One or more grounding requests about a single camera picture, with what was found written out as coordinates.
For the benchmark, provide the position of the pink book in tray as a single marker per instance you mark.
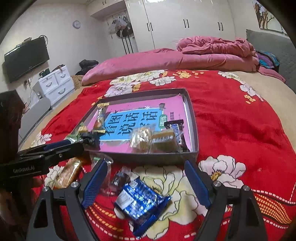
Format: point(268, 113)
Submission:
point(122, 117)

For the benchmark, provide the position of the yellow long snack packet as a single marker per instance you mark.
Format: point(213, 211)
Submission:
point(99, 125)

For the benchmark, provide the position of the floral wall painting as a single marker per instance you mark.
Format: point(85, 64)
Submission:
point(266, 20)

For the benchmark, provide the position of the person's left hand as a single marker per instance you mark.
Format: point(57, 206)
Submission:
point(17, 206)

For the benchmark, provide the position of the orange cracker packet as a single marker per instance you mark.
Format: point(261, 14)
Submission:
point(69, 173)

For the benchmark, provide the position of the black wall television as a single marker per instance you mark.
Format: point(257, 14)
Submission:
point(25, 58)

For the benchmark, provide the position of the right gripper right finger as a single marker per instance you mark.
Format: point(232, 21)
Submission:
point(215, 197)

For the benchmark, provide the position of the red floral blanket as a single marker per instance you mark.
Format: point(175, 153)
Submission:
point(241, 142)

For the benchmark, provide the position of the dark candy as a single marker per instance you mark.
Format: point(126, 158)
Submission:
point(119, 179)

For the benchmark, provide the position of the grey shallow box tray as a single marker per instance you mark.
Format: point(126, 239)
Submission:
point(162, 159)

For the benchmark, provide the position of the green pastry snack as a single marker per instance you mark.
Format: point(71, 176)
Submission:
point(75, 135)

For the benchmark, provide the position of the hanging bags on door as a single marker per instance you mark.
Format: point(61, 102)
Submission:
point(121, 26)

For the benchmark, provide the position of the grey padded headboard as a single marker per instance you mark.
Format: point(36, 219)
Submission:
point(281, 47)

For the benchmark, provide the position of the round wall clock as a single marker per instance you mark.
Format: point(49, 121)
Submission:
point(76, 24)

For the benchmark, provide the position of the black Snickers bar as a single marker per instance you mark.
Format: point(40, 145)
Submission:
point(178, 128)

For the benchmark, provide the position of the colourful folded cloth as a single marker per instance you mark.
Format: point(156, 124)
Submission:
point(268, 60)

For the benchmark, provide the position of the pink quilt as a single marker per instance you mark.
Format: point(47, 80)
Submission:
point(193, 53)

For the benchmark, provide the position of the white wardrobe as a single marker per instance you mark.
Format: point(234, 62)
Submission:
point(161, 24)

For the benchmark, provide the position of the clear red candy packet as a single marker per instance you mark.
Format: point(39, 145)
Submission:
point(96, 157)

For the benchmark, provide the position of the blue biscuit packet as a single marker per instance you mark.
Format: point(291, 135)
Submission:
point(141, 204)

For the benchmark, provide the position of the gold striped cake packet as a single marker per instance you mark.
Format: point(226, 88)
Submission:
point(164, 142)

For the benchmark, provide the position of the black clothes pile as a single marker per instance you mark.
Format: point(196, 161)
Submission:
point(86, 65)

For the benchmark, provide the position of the white drawer cabinet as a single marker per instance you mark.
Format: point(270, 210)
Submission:
point(55, 86)

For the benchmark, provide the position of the meat floss bun packet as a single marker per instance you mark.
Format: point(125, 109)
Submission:
point(140, 139)

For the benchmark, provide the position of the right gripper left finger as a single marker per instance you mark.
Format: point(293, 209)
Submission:
point(77, 197)

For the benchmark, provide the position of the brown plush toy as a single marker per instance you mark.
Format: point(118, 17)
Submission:
point(77, 81)

